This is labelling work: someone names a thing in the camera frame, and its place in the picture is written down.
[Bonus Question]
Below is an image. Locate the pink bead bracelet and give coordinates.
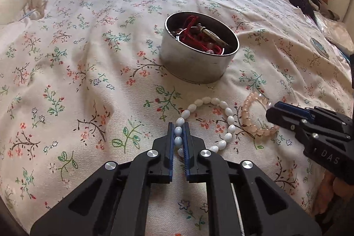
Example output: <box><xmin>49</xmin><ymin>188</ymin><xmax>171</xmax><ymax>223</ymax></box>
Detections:
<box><xmin>239</xmin><ymin>91</ymin><xmax>281</xmax><ymax>138</ymax></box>

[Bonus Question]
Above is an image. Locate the white bead bracelet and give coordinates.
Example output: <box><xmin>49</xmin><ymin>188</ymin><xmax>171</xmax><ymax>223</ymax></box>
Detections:
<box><xmin>173</xmin><ymin>96</ymin><xmax>237</xmax><ymax>158</ymax></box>

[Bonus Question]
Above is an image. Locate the silver bangle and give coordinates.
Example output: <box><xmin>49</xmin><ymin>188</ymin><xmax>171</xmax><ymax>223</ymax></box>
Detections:
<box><xmin>173</xmin><ymin>24</ymin><xmax>231</xmax><ymax>54</ymax></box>

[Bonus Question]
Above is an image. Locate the right human hand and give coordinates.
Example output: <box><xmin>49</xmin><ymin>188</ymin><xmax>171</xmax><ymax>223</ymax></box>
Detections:
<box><xmin>312</xmin><ymin>171</ymin><xmax>353</xmax><ymax>216</ymax></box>

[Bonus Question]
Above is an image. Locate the round blue patterned lid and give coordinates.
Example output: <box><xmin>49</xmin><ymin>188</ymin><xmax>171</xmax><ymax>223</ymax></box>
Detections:
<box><xmin>310</xmin><ymin>38</ymin><xmax>329</xmax><ymax>59</ymax></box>

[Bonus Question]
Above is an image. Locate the white plastic bag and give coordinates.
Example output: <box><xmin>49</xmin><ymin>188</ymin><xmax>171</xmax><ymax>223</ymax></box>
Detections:
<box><xmin>314</xmin><ymin>11</ymin><xmax>353</xmax><ymax>59</ymax></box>

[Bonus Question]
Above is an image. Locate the floral bed sheet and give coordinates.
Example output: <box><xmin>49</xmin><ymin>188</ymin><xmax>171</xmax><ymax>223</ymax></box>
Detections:
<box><xmin>1</xmin><ymin>0</ymin><xmax>353</xmax><ymax>231</ymax></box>

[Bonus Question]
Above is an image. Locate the round silver metal tin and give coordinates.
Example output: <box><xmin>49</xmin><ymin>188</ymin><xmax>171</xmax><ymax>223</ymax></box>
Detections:
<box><xmin>160</xmin><ymin>11</ymin><xmax>240</xmax><ymax>84</ymax></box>

